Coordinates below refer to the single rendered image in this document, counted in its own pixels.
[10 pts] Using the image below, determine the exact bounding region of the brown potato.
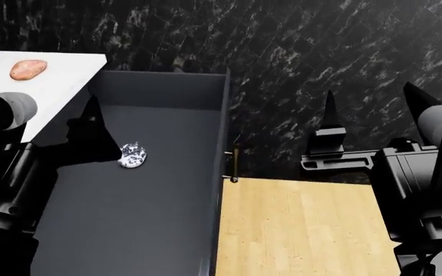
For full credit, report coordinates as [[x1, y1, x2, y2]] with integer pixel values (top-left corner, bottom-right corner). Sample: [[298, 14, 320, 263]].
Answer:
[[8, 58, 48, 81]]

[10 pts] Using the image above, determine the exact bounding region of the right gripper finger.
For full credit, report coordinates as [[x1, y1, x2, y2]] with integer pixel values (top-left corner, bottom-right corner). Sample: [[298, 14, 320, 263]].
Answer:
[[308, 89, 348, 156], [403, 80, 442, 145]]

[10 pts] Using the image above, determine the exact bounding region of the brass drawer handle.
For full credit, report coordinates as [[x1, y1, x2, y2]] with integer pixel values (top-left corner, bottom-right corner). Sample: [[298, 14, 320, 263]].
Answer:
[[223, 143, 242, 184]]

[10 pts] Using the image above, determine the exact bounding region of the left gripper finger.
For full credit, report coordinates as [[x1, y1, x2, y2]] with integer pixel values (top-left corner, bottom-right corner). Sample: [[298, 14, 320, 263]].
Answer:
[[54, 95, 125, 167]]

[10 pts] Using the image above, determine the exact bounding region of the dark grey open drawer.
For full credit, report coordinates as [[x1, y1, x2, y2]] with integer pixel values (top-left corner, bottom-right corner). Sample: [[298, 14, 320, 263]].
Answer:
[[28, 67, 233, 276]]

